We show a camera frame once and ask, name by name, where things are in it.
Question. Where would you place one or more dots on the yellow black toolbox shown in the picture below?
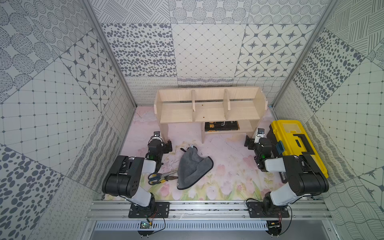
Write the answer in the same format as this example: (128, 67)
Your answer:
(288, 138)

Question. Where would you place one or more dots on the grey microfibre cloth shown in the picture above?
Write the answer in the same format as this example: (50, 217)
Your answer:
(192, 168)

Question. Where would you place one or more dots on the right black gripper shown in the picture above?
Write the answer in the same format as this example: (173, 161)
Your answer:
(247, 142)

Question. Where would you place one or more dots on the aluminium mounting rail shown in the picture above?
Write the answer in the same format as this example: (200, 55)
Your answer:
(206, 210)

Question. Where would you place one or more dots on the blue handled scissors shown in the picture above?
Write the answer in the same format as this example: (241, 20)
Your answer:
(158, 178)

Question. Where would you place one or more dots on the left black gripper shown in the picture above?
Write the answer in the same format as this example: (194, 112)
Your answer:
(166, 146)

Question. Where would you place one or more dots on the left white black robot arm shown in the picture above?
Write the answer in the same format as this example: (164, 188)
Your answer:
(123, 178)

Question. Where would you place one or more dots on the light wooden bookshelf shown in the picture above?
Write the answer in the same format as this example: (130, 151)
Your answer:
(245, 105)

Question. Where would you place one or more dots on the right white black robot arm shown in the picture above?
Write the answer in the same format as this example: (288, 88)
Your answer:
(303, 175)

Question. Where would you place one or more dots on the pink floral table mat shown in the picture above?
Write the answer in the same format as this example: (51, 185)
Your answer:
(235, 175)

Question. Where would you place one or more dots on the black book on lower shelf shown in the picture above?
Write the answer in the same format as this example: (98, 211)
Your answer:
(221, 126)

